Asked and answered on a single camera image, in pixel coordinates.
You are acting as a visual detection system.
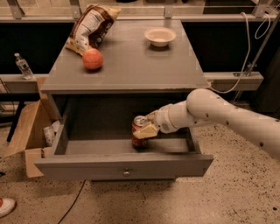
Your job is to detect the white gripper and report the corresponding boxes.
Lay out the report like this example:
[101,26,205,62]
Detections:
[133,103,182,139]

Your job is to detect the red coke can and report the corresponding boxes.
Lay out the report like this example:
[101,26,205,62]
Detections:
[132,115,148,149]

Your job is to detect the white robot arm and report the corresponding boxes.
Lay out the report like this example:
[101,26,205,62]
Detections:
[133,88,280,160]

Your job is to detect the brass drawer knob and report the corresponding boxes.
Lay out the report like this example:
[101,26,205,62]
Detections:
[122,169,130,177]

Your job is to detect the open grey top drawer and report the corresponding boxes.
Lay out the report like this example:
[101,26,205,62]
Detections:
[34,95,214,181]

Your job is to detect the grey cabinet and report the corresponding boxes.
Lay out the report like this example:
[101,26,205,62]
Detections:
[42,20,207,115]

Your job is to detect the white ceramic bowl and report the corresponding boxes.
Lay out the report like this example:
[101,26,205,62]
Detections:
[144,27,177,47]

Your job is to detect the orange ball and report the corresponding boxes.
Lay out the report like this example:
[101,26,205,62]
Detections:
[82,48,103,70]

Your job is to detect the brown chip bag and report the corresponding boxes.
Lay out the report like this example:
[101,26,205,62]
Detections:
[66,4,121,55]

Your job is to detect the open cardboard box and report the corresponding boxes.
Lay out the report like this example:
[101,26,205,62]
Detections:
[3,78,60,178]

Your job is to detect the black table leg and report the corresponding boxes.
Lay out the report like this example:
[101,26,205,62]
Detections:
[6,101,25,143]

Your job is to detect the clear plastic water bottle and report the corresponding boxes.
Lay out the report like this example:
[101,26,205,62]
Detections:
[14,52,33,80]

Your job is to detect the white and red shoe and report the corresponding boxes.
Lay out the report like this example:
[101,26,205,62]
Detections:
[0,198,17,218]

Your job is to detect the black floor cable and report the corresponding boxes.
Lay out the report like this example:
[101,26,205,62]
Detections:
[57,179,88,224]

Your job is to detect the white looped cable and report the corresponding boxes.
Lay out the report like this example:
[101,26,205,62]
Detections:
[254,12,272,40]

